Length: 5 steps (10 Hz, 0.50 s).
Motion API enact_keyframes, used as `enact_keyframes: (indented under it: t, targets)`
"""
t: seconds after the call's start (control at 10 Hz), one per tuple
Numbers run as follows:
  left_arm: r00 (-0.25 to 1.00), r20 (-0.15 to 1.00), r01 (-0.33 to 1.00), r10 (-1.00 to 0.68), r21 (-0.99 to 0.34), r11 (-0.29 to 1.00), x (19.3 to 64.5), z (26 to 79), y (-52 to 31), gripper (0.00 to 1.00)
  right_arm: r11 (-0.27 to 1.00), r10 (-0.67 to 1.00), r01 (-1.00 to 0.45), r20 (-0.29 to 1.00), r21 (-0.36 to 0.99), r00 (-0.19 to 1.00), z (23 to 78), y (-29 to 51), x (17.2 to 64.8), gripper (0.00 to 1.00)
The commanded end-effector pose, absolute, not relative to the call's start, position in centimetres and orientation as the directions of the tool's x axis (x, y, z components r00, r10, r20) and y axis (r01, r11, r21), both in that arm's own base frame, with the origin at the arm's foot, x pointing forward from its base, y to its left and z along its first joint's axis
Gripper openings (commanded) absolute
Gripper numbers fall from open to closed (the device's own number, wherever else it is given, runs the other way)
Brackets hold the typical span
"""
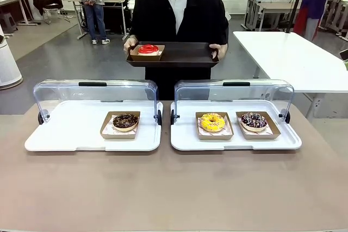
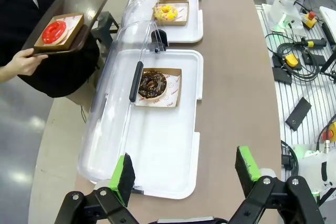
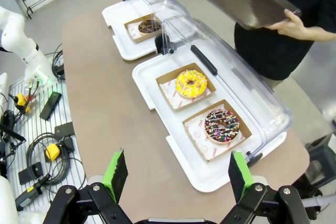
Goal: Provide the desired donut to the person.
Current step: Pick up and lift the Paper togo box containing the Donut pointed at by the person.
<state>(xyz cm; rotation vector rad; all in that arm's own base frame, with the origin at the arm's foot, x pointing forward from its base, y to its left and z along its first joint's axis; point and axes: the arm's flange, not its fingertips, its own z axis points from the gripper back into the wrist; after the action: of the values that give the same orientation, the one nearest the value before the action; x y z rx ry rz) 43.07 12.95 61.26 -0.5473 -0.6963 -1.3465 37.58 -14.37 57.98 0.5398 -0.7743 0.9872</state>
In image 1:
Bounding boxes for person's right hand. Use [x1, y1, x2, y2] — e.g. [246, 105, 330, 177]
[123, 37, 139, 55]

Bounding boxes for person's left hand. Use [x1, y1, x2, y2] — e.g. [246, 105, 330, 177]
[209, 43, 228, 61]

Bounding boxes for red glazed donut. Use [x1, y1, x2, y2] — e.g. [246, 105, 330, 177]
[138, 43, 160, 55]

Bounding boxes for kraft paper donut box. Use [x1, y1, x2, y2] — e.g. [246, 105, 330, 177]
[195, 111, 235, 141]
[235, 111, 282, 140]
[129, 44, 166, 62]
[100, 111, 141, 140]

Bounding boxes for dark brown serving tray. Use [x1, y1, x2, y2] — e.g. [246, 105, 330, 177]
[126, 42, 220, 68]

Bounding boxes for person in black shirt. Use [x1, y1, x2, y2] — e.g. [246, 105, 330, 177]
[123, 0, 229, 101]

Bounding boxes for yellow sprinkled donut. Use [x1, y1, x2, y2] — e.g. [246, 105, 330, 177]
[200, 112, 226, 133]

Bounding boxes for chocolate rainbow sprinkle donut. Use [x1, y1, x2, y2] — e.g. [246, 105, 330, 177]
[241, 112, 268, 132]

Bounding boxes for chocolate donut brown sprinkles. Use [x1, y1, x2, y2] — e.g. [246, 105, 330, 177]
[112, 114, 139, 131]

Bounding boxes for white display tray one donut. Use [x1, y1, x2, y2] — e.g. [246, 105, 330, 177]
[24, 99, 164, 153]

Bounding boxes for large white table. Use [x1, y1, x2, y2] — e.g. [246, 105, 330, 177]
[233, 30, 348, 120]

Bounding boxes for grey workbench with equipment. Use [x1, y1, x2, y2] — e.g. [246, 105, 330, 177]
[246, 0, 302, 32]

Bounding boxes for black tripod pole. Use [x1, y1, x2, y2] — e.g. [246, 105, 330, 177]
[285, 0, 308, 34]

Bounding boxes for white display tray two donuts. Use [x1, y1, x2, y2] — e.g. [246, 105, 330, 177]
[170, 99, 303, 152]

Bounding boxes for white cylindrical air purifier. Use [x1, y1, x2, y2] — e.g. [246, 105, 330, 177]
[0, 24, 24, 90]

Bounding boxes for grey plastic stool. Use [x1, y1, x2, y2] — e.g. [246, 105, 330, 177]
[0, 14, 18, 33]

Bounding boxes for clear hinged lid black handle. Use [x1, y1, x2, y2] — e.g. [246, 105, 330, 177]
[170, 79, 295, 127]
[33, 79, 163, 127]

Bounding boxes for metal frame chair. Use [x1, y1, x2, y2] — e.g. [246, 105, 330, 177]
[42, 3, 71, 25]

